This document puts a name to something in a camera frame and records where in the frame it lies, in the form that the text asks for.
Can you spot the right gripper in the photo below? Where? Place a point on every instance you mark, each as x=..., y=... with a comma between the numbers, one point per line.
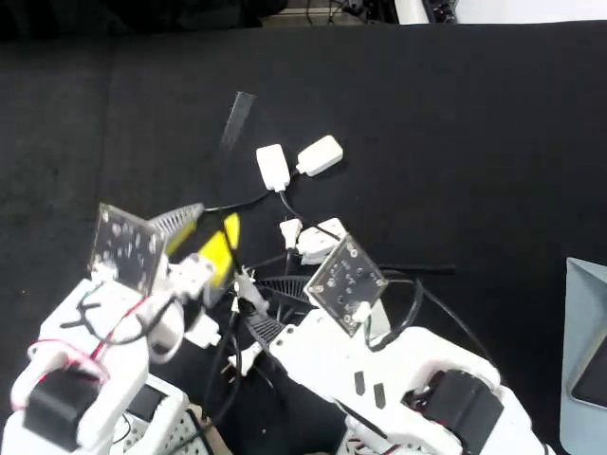
x=332, y=360

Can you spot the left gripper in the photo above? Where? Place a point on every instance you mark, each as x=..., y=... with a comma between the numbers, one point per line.
x=95, y=327

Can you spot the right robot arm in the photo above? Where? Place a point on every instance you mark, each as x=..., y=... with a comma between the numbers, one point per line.
x=524, y=419

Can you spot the white two-prong plug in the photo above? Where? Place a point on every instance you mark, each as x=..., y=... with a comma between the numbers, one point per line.
x=247, y=290
x=290, y=232
x=243, y=358

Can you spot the white outlet socket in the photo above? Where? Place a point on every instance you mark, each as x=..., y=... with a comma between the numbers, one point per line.
x=320, y=155
x=322, y=242
x=272, y=166

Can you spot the translucent tape strip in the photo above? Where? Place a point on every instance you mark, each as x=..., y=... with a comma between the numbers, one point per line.
x=237, y=121

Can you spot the grey box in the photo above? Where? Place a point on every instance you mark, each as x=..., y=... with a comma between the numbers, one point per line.
x=585, y=341

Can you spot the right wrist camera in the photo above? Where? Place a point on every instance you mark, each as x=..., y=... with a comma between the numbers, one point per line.
x=346, y=284

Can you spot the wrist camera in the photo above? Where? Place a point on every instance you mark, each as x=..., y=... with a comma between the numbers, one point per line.
x=346, y=284
x=125, y=249

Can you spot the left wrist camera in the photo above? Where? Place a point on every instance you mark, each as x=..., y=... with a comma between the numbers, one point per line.
x=125, y=249

